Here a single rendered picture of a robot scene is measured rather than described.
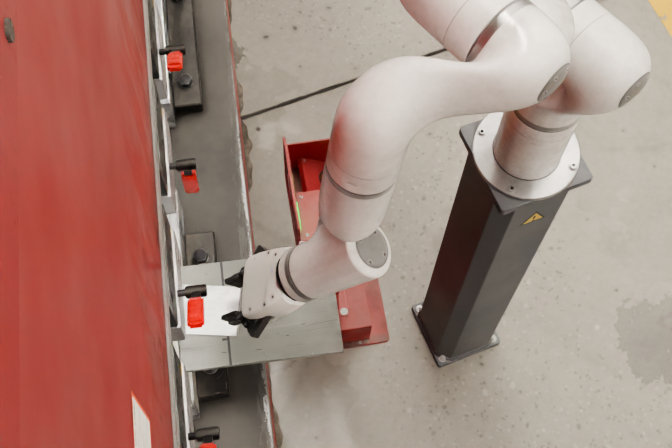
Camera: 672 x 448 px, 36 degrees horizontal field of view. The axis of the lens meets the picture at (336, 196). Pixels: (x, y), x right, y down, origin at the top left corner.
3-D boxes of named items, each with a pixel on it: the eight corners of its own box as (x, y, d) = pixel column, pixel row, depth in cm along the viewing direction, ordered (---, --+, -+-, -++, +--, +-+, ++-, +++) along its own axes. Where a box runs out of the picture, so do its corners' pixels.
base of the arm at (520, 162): (549, 92, 188) (572, 35, 171) (598, 179, 181) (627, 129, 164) (454, 125, 184) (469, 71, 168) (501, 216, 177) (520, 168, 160)
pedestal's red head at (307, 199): (376, 253, 210) (381, 217, 194) (298, 264, 209) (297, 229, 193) (359, 166, 219) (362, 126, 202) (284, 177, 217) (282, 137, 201)
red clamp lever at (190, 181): (202, 194, 161) (196, 166, 152) (176, 197, 161) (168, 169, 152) (201, 183, 162) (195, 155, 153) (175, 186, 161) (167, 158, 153)
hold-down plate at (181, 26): (203, 111, 199) (202, 103, 196) (175, 114, 199) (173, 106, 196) (191, -15, 211) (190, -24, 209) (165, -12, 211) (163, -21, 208)
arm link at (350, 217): (340, 79, 129) (317, 198, 155) (320, 187, 121) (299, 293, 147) (411, 93, 129) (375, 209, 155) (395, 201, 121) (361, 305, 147)
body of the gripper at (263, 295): (284, 235, 152) (239, 254, 159) (279, 300, 147) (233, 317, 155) (322, 249, 156) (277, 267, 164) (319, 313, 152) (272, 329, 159)
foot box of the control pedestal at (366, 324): (390, 342, 271) (393, 328, 260) (296, 356, 269) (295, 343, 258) (376, 271, 279) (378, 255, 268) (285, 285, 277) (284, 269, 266)
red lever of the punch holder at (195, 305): (206, 317, 135) (206, 281, 144) (174, 321, 135) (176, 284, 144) (207, 329, 136) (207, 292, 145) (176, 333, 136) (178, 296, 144)
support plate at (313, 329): (343, 352, 167) (343, 351, 166) (182, 373, 165) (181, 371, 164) (329, 251, 175) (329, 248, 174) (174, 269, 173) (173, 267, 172)
